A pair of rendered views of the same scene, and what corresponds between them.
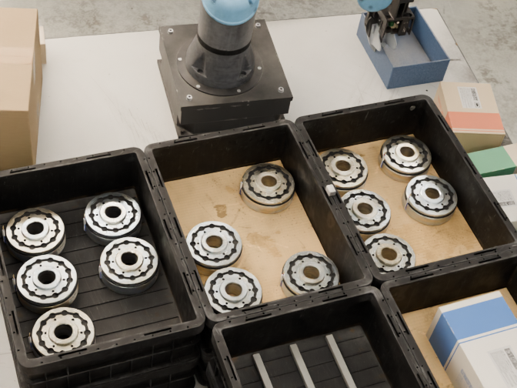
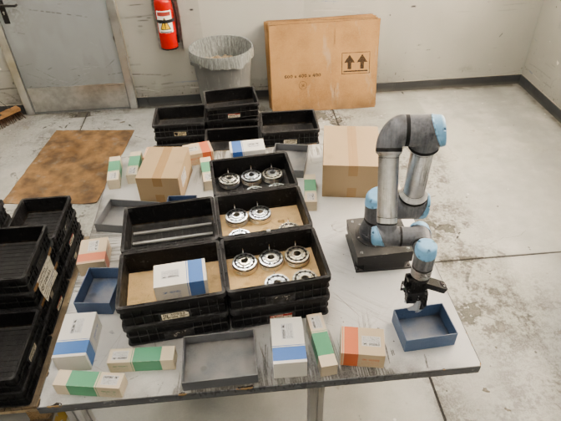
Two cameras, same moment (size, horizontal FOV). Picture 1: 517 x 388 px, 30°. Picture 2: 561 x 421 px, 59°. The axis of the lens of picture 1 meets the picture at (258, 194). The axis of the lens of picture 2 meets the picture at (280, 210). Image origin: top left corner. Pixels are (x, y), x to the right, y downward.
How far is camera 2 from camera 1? 2.32 m
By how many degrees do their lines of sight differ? 71
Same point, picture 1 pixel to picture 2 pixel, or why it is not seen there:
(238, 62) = (365, 226)
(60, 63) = not seen: hidden behind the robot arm
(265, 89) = (361, 247)
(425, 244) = (254, 282)
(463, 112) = (357, 335)
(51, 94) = not seen: hidden behind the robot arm
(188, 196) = (289, 213)
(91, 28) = (538, 305)
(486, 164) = (319, 341)
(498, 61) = not seen: outside the picture
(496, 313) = (195, 276)
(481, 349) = (180, 266)
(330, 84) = (391, 295)
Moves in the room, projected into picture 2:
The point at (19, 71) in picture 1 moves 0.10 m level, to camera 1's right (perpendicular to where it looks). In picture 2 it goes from (344, 163) to (340, 174)
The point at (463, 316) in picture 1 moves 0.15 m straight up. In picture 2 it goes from (197, 264) to (192, 235)
